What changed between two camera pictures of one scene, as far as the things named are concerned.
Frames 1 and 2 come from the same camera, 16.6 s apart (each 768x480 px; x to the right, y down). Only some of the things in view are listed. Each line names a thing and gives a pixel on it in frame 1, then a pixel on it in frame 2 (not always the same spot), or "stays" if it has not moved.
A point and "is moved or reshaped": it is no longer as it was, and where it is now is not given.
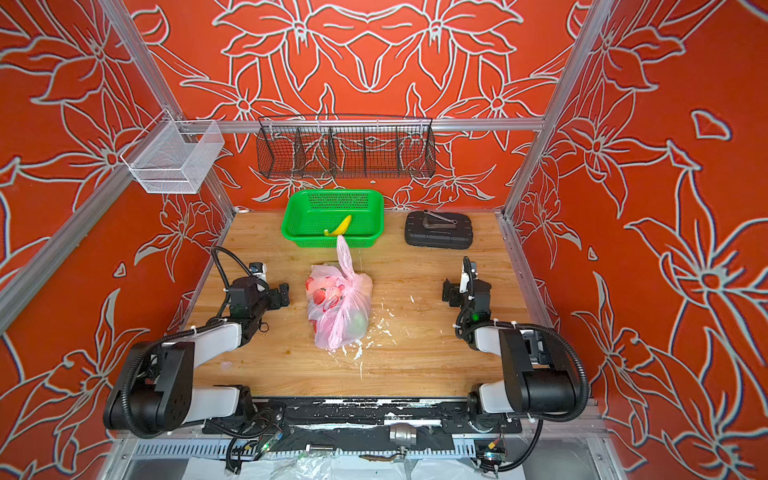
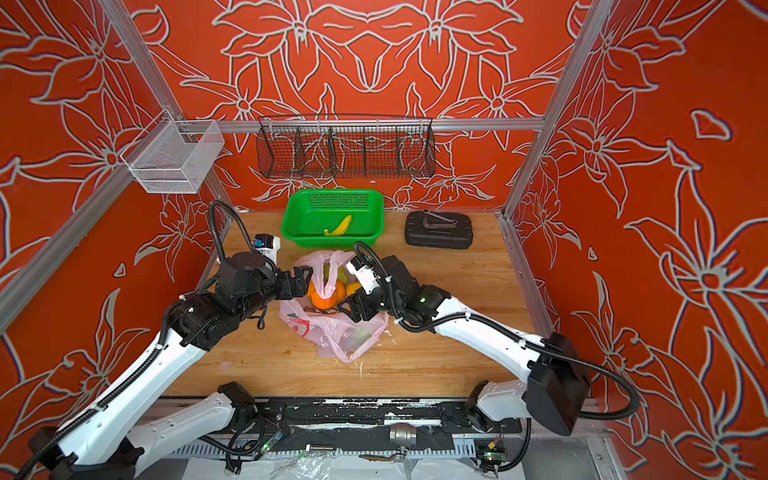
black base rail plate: x=364 y=415 stays
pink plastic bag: x=338 y=301 is moved or reshaped
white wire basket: x=174 y=156 stays
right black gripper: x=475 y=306 to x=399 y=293
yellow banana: x=341 y=229 stays
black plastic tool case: x=439 y=230 stays
